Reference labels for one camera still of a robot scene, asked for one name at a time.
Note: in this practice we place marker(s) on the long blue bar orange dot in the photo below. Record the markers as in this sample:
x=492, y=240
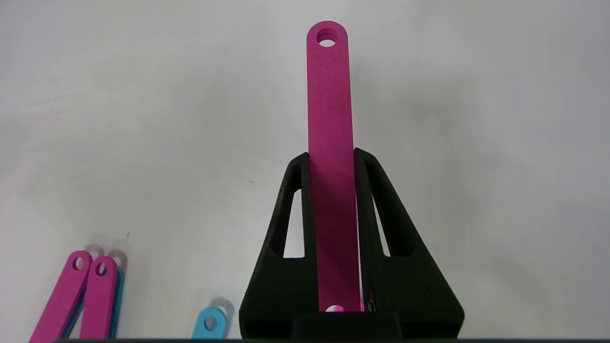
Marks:
x=209, y=324

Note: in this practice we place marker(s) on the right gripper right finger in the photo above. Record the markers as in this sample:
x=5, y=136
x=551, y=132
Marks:
x=410, y=290

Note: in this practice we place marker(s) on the short pink bar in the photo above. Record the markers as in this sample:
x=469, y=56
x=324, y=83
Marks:
x=331, y=143

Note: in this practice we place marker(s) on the long pink bar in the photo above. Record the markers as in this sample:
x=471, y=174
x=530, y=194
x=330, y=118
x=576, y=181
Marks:
x=97, y=305
x=62, y=300

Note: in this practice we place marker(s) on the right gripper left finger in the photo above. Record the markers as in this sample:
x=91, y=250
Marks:
x=281, y=290

